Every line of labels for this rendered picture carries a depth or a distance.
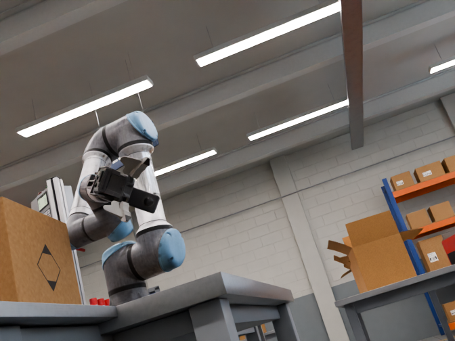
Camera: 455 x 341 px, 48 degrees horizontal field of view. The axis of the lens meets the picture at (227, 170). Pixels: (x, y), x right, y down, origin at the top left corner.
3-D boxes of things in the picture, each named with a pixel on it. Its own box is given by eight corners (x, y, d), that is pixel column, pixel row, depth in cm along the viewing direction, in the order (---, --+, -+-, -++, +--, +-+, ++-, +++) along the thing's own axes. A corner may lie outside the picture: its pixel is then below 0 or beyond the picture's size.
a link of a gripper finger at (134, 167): (130, 151, 115) (111, 174, 120) (154, 160, 118) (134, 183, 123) (131, 141, 117) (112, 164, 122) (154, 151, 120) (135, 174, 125)
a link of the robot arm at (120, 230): (107, 237, 150) (89, 206, 147) (139, 224, 146) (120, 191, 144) (97, 251, 143) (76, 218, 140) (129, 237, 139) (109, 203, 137)
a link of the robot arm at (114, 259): (122, 293, 166) (114, 254, 171) (157, 281, 162) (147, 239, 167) (99, 294, 156) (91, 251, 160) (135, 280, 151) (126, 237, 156)
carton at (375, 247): (344, 300, 312) (323, 241, 324) (426, 275, 309) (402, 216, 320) (349, 297, 272) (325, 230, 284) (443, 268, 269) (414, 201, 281)
